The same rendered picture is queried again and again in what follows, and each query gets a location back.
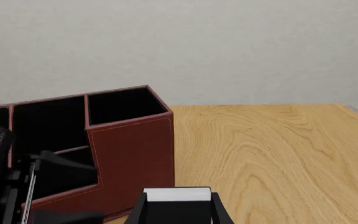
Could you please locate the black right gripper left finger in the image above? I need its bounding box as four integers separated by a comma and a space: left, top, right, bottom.
127, 192, 149, 224

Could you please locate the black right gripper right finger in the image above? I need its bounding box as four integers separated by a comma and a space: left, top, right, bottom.
209, 192, 233, 224

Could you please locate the red-brown desk caddy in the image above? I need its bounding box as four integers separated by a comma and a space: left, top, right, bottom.
0, 85, 175, 222

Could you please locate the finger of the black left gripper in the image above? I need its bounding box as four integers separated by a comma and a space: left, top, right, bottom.
37, 150, 98, 185
30, 207, 104, 224

